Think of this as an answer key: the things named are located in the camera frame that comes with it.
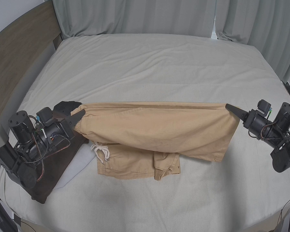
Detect window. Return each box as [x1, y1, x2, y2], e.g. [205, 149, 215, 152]
[211, 16, 218, 39]

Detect black cable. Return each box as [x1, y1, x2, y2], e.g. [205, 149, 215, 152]
[14, 217, 38, 232]

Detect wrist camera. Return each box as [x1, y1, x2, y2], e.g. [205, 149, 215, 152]
[36, 107, 55, 127]
[256, 100, 272, 117]

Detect beige shorts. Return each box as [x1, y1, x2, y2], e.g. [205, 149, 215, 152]
[70, 101, 241, 181]

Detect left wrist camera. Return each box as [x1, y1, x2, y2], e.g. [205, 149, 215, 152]
[36, 107, 55, 127]

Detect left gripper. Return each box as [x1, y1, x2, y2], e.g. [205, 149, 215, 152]
[42, 118, 75, 150]

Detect bed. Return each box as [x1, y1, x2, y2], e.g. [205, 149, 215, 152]
[0, 0, 290, 232]

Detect wide pale grey-green curtain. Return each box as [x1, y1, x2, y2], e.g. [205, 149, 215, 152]
[49, 0, 217, 40]

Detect narrow pale grey-green curtain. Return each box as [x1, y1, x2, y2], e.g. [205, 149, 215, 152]
[215, 0, 290, 83]

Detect white garment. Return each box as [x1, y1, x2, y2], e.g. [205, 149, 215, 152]
[54, 143, 98, 189]

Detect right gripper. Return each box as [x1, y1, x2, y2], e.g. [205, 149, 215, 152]
[241, 109, 274, 140]

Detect black garment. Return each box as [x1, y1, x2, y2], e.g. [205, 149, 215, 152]
[54, 101, 82, 117]

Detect brown garment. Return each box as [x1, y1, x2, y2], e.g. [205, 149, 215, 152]
[27, 105, 90, 204]

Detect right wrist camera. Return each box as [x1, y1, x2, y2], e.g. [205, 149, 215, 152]
[256, 100, 272, 117]

